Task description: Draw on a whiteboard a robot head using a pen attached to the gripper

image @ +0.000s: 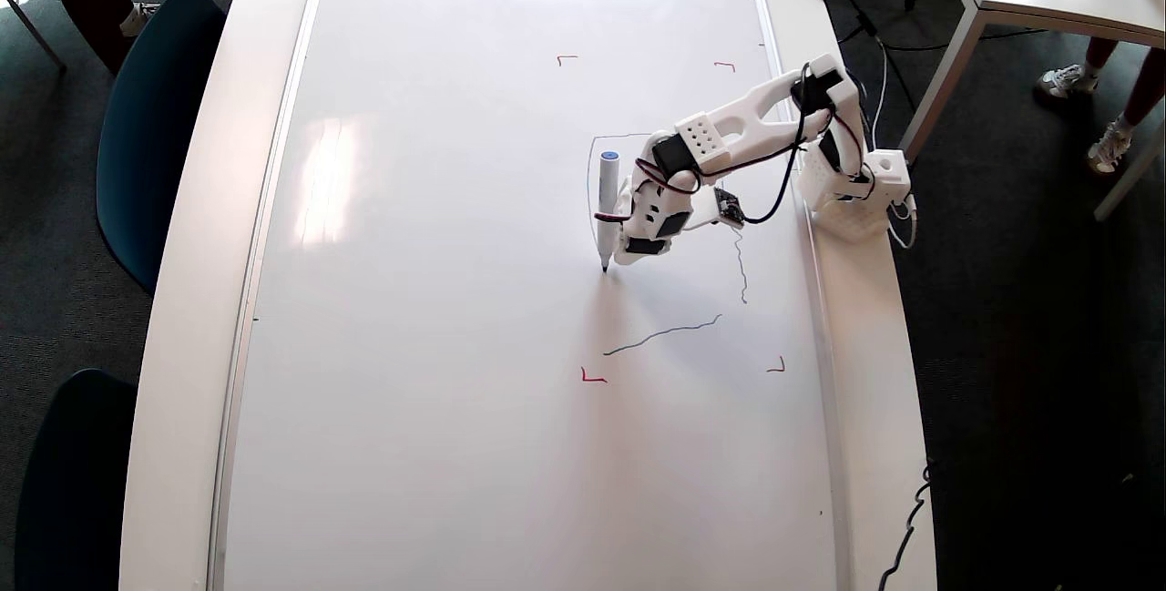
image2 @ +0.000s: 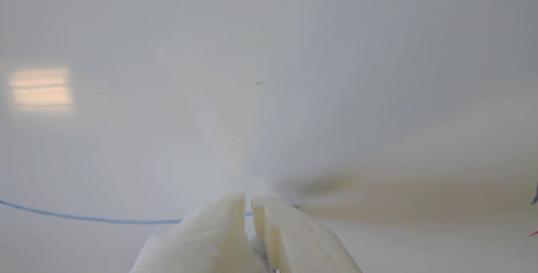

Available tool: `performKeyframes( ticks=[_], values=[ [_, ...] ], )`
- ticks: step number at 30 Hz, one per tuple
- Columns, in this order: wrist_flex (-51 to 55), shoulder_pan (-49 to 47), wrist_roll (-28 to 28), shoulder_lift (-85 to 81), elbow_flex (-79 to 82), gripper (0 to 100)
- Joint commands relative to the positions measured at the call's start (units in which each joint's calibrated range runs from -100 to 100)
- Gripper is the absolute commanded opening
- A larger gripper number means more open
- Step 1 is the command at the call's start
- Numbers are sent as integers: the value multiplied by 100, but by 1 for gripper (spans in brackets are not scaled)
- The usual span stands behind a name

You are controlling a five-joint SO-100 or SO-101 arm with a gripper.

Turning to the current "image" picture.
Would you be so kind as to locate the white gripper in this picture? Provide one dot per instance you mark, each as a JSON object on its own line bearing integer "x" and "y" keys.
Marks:
{"x": 640, "y": 248}

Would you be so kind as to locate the white marker pen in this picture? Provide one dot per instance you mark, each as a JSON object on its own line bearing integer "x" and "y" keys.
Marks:
{"x": 608, "y": 199}

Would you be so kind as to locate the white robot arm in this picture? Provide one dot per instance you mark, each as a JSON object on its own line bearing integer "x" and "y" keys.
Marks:
{"x": 756, "y": 117}

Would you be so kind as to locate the large white whiteboard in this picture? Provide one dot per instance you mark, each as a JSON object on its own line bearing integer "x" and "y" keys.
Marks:
{"x": 410, "y": 345}

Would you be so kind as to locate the white striped sneaker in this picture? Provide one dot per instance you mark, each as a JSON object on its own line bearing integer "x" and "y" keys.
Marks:
{"x": 1109, "y": 149}
{"x": 1066, "y": 81}

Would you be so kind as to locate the dark blue chair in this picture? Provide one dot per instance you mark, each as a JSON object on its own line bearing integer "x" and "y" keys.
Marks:
{"x": 77, "y": 491}
{"x": 155, "y": 136}

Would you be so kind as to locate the person in maroon shirt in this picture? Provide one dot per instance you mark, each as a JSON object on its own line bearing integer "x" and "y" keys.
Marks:
{"x": 1139, "y": 81}

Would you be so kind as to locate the white grey sneaker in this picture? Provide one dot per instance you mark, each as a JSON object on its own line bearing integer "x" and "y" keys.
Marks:
{"x": 138, "y": 17}

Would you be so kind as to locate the grey metal leg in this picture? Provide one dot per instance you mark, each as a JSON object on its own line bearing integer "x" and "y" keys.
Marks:
{"x": 36, "y": 31}

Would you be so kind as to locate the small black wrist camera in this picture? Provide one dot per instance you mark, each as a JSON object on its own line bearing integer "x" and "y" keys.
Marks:
{"x": 727, "y": 207}

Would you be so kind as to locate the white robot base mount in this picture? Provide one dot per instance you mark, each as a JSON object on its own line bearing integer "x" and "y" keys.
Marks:
{"x": 888, "y": 177}

